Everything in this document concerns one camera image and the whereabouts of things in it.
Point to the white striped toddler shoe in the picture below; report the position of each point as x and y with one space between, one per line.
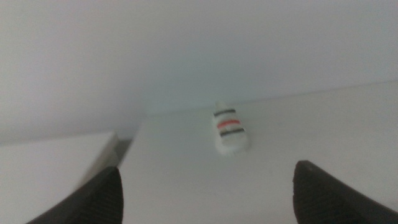
230 131

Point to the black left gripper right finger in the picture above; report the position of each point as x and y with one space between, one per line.
323 199

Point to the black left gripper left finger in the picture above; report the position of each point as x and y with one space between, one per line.
96 202

